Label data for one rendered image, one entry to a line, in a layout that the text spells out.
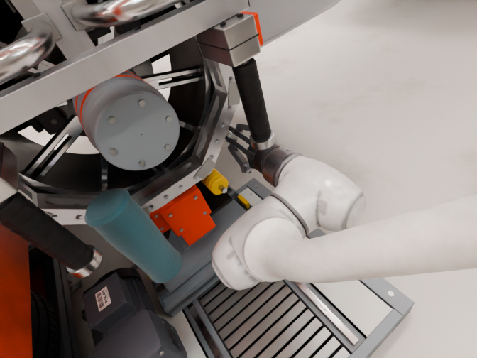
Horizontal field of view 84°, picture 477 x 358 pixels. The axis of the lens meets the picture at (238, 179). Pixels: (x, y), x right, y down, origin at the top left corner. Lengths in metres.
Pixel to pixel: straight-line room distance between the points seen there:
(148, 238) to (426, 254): 0.47
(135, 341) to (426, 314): 0.89
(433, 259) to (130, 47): 0.37
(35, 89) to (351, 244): 0.36
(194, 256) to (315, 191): 0.65
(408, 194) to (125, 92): 1.22
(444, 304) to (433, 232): 0.89
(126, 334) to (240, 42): 0.70
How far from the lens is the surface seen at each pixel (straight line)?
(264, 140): 0.46
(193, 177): 0.72
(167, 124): 0.45
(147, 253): 0.60
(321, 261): 0.32
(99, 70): 0.36
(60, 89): 0.36
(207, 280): 1.06
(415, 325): 1.12
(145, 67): 0.84
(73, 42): 0.55
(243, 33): 0.39
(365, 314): 1.02
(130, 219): 0.54
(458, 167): 1.55
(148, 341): 0.77
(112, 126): 0.42
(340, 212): 0.47
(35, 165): 0.71
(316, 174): 0.49
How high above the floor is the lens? 1.04
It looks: 43 degrees down
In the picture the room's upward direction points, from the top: 21 degrees counter-clockwise
